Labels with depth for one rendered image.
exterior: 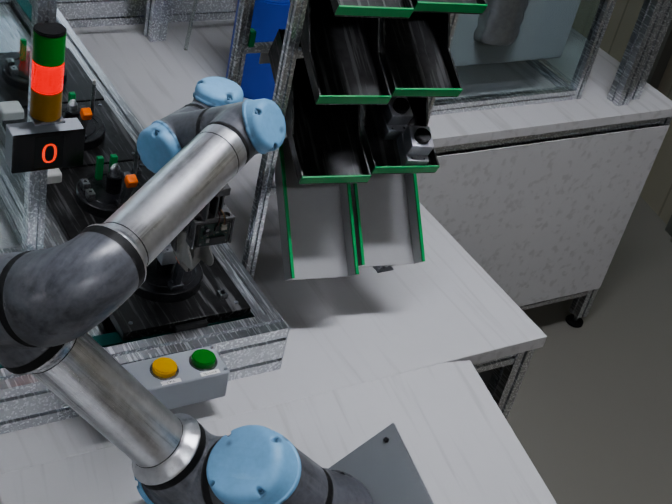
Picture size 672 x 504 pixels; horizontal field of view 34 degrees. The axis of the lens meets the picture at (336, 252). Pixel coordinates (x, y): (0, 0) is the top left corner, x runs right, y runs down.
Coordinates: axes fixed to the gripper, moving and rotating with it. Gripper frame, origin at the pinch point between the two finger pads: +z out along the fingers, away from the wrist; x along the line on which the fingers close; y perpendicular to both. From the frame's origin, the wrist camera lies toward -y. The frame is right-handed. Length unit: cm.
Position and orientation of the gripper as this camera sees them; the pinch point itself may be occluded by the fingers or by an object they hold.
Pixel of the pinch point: (187, 261)
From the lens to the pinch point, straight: 191.2
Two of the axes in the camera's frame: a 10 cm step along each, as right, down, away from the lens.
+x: 8.5, -1.5, 5.0
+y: 4.8, 5.9, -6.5
